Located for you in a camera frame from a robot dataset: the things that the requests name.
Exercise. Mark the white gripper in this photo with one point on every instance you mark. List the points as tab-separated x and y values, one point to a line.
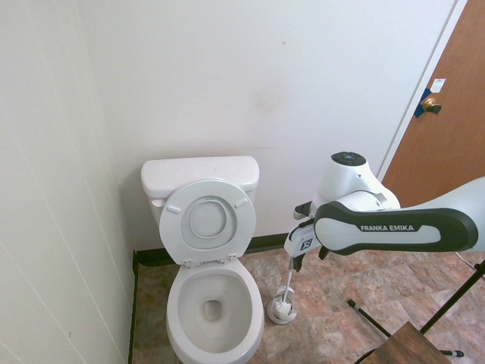
301	242

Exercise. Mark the white toilet brush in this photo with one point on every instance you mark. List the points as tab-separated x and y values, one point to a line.
288	278

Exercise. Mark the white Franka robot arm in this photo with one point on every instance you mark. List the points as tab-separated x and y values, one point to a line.
398	227

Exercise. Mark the white toilet brush holder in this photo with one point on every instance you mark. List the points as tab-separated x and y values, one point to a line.
280	316

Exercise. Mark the white toilet bowl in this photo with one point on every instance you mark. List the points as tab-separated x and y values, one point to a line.
227	341

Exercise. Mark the white toilet seat with lid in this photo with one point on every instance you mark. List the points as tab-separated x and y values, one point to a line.
178	231

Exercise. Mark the white toilet tank lid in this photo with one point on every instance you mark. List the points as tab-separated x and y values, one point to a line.
197	172

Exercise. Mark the dark wooden table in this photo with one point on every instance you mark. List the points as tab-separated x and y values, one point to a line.
409	347

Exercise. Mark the blue tape strip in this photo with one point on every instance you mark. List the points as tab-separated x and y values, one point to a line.
421	110

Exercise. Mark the brown wooden door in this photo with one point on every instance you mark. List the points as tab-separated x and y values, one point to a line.
447	132

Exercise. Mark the brass door knob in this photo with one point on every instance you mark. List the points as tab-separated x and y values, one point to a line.
430	103

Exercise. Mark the white paper label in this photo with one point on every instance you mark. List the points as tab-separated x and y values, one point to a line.
438	85

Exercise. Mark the black camera tripod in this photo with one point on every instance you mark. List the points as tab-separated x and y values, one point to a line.
451	299

